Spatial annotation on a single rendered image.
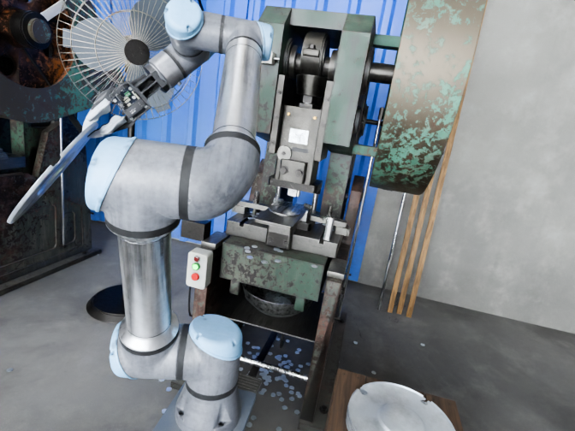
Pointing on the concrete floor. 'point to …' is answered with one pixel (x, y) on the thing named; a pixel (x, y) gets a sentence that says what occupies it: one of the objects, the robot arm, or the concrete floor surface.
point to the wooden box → (339, 406)
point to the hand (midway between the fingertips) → (90, 131)
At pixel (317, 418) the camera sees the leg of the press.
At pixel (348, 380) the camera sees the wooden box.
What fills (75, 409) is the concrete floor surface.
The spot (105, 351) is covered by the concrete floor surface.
